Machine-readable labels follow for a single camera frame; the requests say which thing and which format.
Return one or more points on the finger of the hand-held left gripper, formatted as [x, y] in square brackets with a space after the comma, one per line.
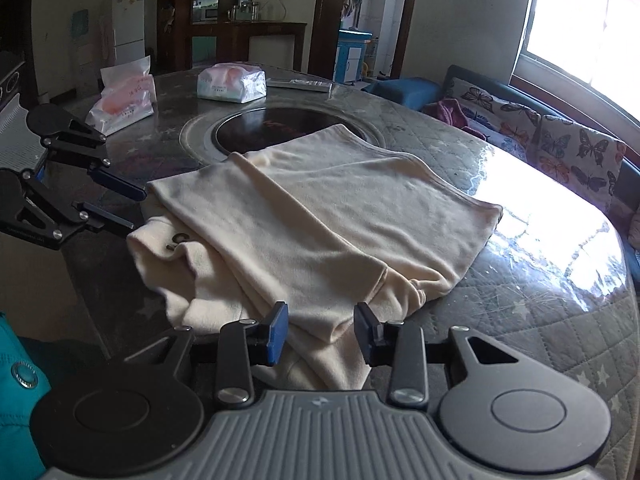
[107, 220]
[120, 185]

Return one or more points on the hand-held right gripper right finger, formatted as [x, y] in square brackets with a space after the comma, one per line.
[365, 332]

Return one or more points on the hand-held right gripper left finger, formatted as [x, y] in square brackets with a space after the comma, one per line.
[276, 335]

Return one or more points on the cream knit sweater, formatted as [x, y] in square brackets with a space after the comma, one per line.
[300, 220]

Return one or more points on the flat pink tissue pack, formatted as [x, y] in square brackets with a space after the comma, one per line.
[230, 85]

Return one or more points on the round black induction hob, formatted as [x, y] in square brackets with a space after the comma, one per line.
[260, 127]

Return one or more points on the white refrigerator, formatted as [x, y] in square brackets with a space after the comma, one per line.
[127, 25]

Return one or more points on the dark wooden counter cabinet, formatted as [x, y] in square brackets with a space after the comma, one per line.
[225, 35]

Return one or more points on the white remote control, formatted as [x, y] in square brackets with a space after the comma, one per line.
[300, 85]

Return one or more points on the steel pot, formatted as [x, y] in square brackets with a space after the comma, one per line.
[250, 11]
[233, 13]

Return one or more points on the teal jacket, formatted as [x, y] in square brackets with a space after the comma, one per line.
[15, 410]

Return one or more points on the magenta cloth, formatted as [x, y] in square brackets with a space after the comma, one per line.
[450, 112]

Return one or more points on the blue corner sofa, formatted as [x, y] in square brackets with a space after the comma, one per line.
[405, 90]

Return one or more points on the flat butterfly print cushion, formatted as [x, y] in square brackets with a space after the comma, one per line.
[500, 115]

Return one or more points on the blue white small cabinet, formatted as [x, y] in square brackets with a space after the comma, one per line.
[350, 57]

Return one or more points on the large butterfly print cushion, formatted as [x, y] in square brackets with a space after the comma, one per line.
[580, 160]

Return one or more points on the window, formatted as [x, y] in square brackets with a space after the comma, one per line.
[575, 20]

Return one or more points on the dark wooden door frame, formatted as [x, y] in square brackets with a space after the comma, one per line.
[325, 10]

